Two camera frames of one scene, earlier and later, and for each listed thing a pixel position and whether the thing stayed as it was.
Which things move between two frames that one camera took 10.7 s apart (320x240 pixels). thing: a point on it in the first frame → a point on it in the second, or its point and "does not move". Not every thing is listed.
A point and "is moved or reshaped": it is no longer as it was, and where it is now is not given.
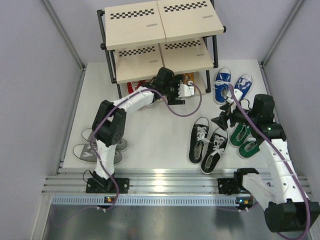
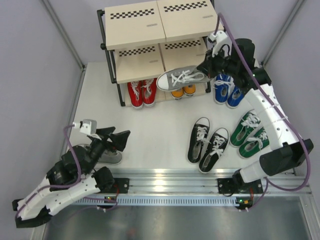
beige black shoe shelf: x=142 y=37 does not move
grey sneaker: x=121 y=145 → x=175 y=78
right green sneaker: x=248 y=148 does not move
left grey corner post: x=63 y=34 does not move
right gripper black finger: x=221 y=121 → x=204 y=67
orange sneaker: x=189 y=76 is moved or reshaped
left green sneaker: x=238 y=134 does not move
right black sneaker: x=215 y=148 does not move
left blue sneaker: x=223 y=79 does not move
